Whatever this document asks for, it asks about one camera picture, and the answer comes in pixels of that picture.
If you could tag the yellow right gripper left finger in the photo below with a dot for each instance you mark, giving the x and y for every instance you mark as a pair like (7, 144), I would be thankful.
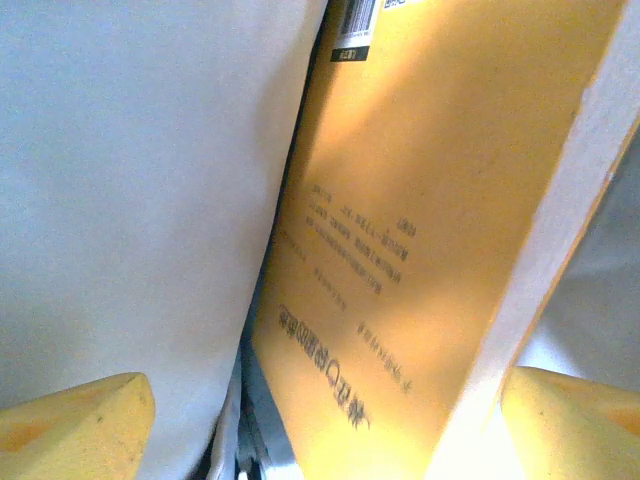
(65, 435)

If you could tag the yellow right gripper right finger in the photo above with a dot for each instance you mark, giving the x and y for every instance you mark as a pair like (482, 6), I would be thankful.
(575, 435)

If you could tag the navy blue student backpack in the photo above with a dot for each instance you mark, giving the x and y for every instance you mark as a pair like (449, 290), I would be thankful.
(125, 200)

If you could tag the yellow book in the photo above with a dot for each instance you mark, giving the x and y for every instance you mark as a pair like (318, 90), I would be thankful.
(425, 200)

